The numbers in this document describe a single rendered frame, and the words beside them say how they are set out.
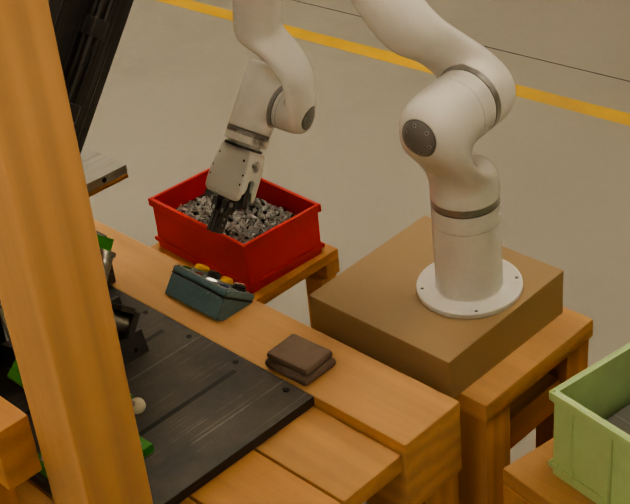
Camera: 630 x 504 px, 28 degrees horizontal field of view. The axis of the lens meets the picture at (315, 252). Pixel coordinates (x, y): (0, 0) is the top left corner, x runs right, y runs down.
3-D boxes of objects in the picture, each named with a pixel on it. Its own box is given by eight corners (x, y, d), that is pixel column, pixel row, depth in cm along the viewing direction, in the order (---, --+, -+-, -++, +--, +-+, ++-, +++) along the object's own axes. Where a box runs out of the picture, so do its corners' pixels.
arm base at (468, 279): (459, 246, 237) (454, 161, 227) (544, 278, 225) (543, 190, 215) (395, 295, 226) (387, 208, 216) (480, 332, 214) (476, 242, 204)
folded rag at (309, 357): (337, 365, 216) (336, 351, 215) (305, 388, 211) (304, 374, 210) (295, 344, 222) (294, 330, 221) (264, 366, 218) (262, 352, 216)
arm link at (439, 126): (513, 192, 216) (510, 66, 202) (453, 244, 204) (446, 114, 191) (455, 175, 222) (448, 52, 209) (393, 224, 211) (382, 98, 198)
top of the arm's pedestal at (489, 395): (457, 278, 252) (457, 261, 250) (593, 336, 232) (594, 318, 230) (349, 354, 233) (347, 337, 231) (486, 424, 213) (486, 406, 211)
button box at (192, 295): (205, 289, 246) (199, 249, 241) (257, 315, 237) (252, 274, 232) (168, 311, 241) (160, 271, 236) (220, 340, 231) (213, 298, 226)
